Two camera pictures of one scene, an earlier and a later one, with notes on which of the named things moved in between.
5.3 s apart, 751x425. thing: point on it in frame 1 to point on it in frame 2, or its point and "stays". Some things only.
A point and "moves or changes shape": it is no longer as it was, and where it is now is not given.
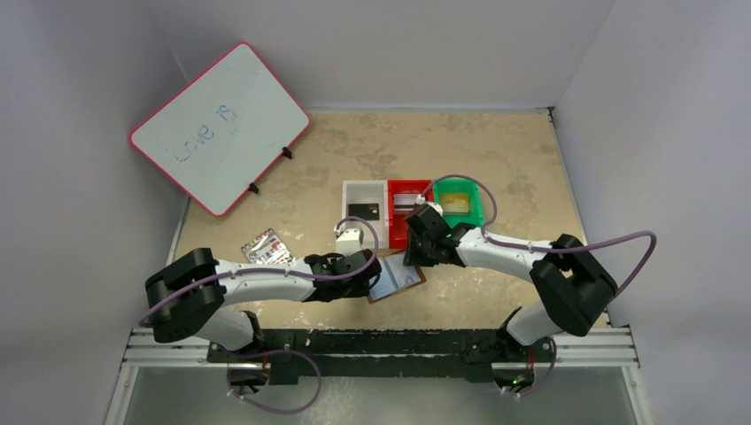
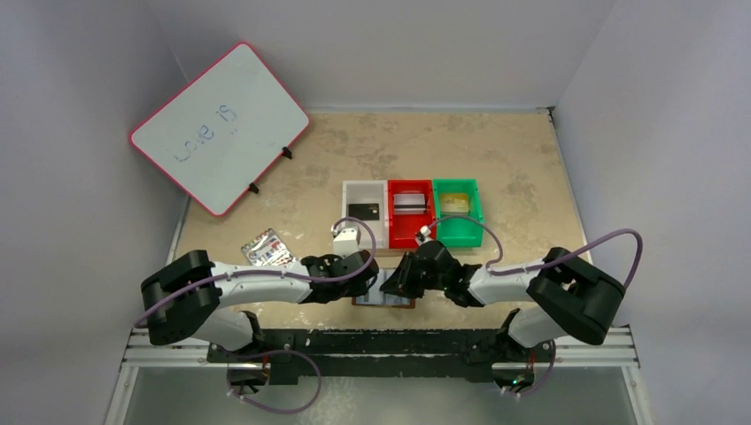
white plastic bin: (367, 191) stays
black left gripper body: (368, 267) stays
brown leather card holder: (395, 276) moves or changes shape
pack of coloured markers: (267, 248) stays
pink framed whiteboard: (218, 135) stays
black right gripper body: (421, 246) to (410, 274)
